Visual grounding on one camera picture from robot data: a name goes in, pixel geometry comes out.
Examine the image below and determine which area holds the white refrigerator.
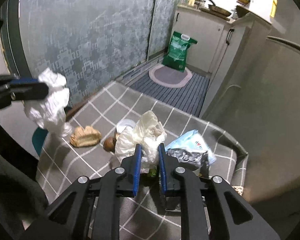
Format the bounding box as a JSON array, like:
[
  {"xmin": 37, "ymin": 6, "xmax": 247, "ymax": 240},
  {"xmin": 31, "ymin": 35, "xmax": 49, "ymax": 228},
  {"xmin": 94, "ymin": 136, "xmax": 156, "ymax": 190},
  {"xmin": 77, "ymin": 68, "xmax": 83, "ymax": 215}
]
[{"xmin": 203, "ymin": 0, "xmax": 300, "ymax": 202}]

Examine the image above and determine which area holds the blue striped floor mat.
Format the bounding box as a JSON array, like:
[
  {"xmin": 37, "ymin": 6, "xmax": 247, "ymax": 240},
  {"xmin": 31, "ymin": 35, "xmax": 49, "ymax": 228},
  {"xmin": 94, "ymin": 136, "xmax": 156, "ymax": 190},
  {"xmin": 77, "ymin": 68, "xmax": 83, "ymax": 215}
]
[{"xmin": 128, "ymin": 67, "xmax": 210, "ymax": 117}]

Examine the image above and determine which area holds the green vegetable scrap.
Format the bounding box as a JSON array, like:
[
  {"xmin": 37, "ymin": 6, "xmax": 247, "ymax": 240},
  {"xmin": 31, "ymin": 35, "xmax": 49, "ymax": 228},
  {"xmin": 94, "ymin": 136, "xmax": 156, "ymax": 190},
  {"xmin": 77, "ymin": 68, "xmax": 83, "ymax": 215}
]
[{"xmin": 147, "ymin": 167, "xmax": 157, "ymax": 178}]

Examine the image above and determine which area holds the brown nut shell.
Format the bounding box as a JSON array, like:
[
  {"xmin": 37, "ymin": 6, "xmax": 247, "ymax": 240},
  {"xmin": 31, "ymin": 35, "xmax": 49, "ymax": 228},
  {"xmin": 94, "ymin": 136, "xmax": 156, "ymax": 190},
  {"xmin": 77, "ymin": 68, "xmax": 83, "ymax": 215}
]
[{"xmin": 103, "ymin": 137, "xmax": 116, "ymax": 153}]

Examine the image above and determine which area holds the cream plastic bag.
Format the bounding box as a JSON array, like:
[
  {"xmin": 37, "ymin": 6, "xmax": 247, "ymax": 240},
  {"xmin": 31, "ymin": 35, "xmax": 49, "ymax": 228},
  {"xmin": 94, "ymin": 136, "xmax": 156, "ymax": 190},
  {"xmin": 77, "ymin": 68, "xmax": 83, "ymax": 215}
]
[{"xmin": 114, "ymin": 111, "xmax": 167, "ymax": 173}]

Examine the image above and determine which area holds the white kitchen cabinet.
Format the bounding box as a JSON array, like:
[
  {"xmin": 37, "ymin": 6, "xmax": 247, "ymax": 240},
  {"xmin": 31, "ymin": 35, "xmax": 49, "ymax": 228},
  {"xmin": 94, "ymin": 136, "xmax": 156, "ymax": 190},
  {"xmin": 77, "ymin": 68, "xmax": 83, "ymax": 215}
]
[{"xmin": 172, "ymin": 4, "xmax": 271, "ymax": 75}]

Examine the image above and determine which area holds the white plastic ring lid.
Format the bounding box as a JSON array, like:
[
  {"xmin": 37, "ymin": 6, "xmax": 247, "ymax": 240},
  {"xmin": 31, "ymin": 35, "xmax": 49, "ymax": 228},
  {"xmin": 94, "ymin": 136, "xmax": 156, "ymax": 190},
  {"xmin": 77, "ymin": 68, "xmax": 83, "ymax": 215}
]
[{"xmin": 116, "ymin": 119, "xmax": 136, "ymax": 134}]

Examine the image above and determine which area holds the frosted patterned sliding door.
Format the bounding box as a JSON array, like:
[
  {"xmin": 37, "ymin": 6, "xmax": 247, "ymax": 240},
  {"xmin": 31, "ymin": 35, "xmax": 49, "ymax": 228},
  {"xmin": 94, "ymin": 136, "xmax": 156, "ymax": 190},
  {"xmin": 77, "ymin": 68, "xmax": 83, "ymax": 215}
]
[{"xmin": 0, "ymin": 0, "xmax": 179, "ymax": 106}]

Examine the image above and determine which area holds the teal trash bin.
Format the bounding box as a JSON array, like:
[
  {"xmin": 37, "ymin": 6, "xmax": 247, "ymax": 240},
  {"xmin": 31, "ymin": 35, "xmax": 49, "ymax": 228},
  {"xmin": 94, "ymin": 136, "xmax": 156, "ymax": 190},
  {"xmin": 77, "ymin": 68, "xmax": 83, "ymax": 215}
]
[{"xmin": 32, "ymin": 127, "xmax": 48, "ymax": 156}]

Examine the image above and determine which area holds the green rice bag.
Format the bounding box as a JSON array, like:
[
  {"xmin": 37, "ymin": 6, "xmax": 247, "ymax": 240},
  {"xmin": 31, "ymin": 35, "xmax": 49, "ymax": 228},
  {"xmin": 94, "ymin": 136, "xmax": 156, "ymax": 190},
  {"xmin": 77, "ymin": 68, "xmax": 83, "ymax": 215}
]
[{"xmin": 162, "ymin": 31, "xmax": 198, "ymax": 72}]

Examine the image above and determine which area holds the black snack wrapper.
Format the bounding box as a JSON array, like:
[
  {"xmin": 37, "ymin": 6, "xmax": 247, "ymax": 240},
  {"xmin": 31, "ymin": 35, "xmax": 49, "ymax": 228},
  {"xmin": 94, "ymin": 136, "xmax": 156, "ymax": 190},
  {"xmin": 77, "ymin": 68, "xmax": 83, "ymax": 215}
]
[{"xmin": 167, "ymin": 148, "xmax": 210, "ymax": 178}]

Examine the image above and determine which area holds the grey checked tablecloth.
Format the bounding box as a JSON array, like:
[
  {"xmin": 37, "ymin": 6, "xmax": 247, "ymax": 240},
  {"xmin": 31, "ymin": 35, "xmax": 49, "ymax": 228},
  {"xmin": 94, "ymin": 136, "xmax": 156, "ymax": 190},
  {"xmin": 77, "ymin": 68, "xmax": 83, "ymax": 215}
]
[{"xmin": 36, "ymin": 82, "xmax": 248, "ymax": 239}]

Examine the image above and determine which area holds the oval purple floor mat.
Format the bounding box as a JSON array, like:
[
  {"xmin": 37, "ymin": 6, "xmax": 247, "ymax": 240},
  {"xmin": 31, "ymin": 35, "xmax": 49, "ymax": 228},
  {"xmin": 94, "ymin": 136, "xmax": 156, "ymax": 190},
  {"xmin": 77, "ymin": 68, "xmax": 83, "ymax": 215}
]
[{"xmin": 148, "ymin": 64, "xmax": 193, "ymax": 88}]

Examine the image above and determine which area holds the frying pan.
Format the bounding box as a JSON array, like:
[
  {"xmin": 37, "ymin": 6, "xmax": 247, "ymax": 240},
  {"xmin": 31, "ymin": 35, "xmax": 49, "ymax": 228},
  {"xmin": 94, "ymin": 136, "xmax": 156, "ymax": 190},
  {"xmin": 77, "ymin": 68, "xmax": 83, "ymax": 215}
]
[{"xmin": 208, "ymin": 0, "xmax": 231, "ymax": 17}]

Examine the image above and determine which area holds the blue tissue pack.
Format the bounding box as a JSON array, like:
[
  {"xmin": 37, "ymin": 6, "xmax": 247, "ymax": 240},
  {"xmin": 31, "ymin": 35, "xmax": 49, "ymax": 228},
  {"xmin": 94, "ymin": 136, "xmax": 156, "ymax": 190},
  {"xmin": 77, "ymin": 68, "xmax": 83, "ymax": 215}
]
[{"xmin": 165, "ymin": 129, "xmax": 216, "ymax": 165}]

